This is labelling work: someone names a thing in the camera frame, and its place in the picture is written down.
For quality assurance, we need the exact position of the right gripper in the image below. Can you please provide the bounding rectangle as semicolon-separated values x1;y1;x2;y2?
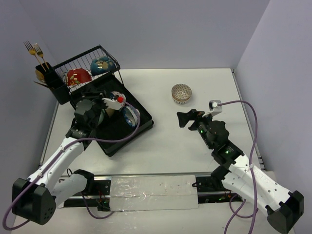
177;109;216;150

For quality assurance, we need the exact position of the beige black bowl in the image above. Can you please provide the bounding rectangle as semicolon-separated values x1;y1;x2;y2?
105;108;115;118

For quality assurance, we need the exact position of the patterned brown white bowl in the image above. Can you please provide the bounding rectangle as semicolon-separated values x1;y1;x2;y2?
171;83;192;104

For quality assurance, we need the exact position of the white floral bowl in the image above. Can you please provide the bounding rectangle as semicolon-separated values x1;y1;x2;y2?
66;68;92;86

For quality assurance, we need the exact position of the blue gold globe bowl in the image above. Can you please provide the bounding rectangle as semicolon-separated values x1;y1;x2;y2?
90;56;116;76

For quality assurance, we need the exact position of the blue floral porcelain bowl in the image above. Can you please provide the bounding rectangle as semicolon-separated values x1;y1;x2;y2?
122;106;140;128

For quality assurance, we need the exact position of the blue triangle pattern bowl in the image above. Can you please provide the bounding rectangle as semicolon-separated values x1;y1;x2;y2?
109;91;127;102

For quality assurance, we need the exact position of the green celadon bowl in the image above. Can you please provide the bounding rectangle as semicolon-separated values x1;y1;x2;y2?
97;112;105;125

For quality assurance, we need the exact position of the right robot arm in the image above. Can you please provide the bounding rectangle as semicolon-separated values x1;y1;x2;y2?
177;109;304;234

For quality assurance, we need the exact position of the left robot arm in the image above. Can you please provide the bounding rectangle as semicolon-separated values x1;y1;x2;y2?
8;96;107;225

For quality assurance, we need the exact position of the black cutlery holder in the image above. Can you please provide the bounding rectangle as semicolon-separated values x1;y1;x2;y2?
35;63;71;105

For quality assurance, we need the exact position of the gold spoon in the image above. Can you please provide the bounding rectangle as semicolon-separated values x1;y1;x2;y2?
35;70;46;83

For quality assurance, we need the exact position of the gold fork right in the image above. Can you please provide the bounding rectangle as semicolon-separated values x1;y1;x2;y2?
33;43;49;69

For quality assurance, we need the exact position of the gold fork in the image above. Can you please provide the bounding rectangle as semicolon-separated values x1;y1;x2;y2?
23;41;46;72
33;43;49;69

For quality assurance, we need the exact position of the gold fork left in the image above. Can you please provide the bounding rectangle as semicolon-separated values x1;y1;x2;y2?
23;41;46;72

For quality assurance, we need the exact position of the white taped sheet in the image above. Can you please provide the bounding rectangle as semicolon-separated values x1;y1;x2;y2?
110;175;198;212

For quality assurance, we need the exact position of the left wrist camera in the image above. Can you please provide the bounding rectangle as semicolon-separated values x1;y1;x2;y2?
101;97;125;111

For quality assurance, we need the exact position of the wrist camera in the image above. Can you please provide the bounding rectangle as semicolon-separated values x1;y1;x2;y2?
101;97;125;111
202;100;222;118

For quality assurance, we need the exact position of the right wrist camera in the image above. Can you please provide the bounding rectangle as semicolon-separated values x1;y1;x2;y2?
202;100;222;118

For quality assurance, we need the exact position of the black wire dish rack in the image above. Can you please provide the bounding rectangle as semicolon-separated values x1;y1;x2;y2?
54;45;153;156

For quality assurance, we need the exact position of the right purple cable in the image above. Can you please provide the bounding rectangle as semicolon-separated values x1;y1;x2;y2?
218;100;258;234

